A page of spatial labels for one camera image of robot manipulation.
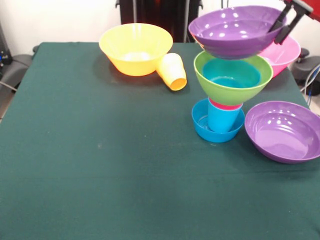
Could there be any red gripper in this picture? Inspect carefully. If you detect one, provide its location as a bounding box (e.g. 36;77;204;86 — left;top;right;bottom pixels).
267;0;320;46

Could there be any pink bowl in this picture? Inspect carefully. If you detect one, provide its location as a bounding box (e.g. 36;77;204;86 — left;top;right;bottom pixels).
258;36;302;79

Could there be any purple bowl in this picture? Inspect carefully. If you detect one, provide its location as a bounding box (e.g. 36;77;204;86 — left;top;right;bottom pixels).
188;5;290;60
244;100;320;165

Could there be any blue bowl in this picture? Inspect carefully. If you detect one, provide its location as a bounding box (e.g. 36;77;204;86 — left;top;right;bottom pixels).
191;98;245;144
201;59;263;89

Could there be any green bowl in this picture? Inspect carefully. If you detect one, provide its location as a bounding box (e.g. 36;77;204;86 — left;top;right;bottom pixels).
193;50;274;106

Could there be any red cup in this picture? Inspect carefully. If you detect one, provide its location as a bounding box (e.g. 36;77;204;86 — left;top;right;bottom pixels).
208;97;244;111

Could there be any blue cup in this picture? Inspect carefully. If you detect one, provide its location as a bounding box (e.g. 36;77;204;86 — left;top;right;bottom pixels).
207;102;244;133

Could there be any orange cup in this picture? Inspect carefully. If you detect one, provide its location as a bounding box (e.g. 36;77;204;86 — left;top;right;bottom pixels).
156;52;188;91

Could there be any orange bowl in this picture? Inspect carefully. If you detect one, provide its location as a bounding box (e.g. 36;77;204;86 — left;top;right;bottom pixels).
98;22;174;77

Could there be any black computer tower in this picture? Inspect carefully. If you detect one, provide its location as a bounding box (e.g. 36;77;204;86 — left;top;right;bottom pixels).
0;22;13;73

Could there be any black knobbed device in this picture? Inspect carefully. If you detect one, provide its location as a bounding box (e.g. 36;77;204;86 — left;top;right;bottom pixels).
292;47;320;85

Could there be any dark green tablecloth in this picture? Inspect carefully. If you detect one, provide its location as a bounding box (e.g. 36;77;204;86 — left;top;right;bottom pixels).
0;41;320;240

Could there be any grey cable bundle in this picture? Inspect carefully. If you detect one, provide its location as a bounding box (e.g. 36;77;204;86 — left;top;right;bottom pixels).
299;63;320;118

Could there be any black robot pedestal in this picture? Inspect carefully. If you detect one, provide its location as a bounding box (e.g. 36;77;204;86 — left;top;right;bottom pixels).
119;0;203;43

